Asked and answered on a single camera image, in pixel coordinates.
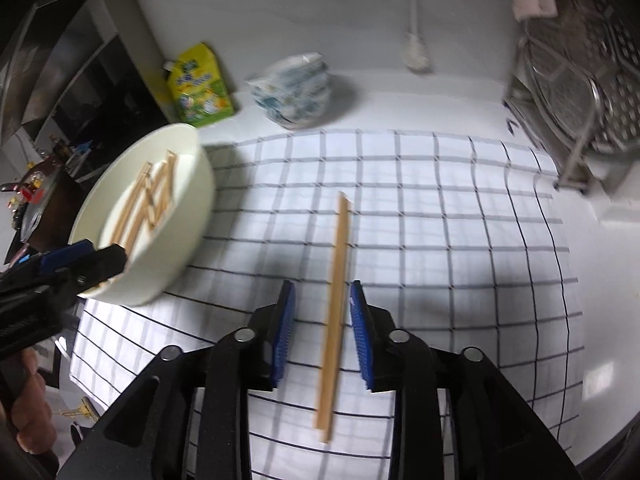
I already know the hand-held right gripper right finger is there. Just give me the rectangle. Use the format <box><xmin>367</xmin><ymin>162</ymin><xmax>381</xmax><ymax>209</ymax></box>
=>
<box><xmin>349</xmin><ymin>280</ymin><xmax>583</xmax><ymax>480</ymax></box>

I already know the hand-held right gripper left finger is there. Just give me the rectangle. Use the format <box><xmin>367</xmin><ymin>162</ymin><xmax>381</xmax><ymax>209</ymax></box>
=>
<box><xmin>57</xmin><ymin>280</ymin><xmax>297</xmax><ymax>480</ymax></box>

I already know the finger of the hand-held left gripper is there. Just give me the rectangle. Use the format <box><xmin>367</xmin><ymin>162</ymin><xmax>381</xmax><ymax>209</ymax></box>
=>
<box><xmin>0</xmin><ymin>240</ymin><xmax>96</xmax><ymax>288</ymax></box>
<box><xmin>32</xmin><ymin>244</ymin><xmax>128</xmax><ymax>306</ymax></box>

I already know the large cream bowl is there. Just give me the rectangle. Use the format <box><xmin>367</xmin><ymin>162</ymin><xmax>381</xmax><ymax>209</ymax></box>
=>
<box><xmin>67</xmin><ymin>122</ymin><xmax>216</xmax><ymax>308</ymax></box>

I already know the pile of wooden chopsticks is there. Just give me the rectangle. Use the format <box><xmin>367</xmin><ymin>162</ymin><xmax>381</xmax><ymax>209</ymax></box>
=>
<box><xmin>107</xmin><ymin>149</ymin><xmax>180</xmax><ymax>261</ymax></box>

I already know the person's left hand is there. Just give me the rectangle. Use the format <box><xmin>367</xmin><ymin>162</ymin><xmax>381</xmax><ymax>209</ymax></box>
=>
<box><xmin>7</xmin><ymin>349</ymin><xmax>57</xmax><ymax>456</ymax></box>

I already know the white black checked cloth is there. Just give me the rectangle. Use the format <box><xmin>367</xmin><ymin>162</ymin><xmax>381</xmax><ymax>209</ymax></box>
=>
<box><xmin>67</xmin><ymin>129</ymin><xmax>586</xmax><ymax>480</ymax></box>

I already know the yellow green refill pouch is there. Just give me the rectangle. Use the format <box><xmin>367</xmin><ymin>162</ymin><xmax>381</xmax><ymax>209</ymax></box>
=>
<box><xmin>162</xmin><ymin>42</ymin><xmax>237</xmax><ymax>128</ymax></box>

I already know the dark steel-framed appliance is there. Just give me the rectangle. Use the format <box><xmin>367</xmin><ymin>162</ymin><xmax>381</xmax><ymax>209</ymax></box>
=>
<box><xmin>0</xmin><ymin>0</ymin><xmax>166</xmax><ymax>176</ymax></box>

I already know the steel dish rack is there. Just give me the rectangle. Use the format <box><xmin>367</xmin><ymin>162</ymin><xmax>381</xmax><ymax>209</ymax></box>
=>
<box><xmin>502</xmin><ymin>35</ymin><xmax>640</xmax><ymax>196</ymax></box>

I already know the white hanging dish brush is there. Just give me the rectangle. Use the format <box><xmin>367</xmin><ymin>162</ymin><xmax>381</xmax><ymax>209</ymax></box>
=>
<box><xmin>402</xmin><ymin>0</ymin><xmax>430</xmax><ymax>73</ymax></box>

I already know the steel steamer plate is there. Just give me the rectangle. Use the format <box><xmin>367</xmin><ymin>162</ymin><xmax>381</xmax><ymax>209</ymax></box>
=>
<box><xmin>525</xmin><ymin>45</ymin><xmax>603</xmax><ymax>148</ymax></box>

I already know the perforated steel steamer tray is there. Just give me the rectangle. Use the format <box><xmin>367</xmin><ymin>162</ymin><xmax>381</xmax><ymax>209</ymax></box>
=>
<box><xmin>587</xmin><ymin>5</ymin><xmax>640</xmax><ymax>153</ymax></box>

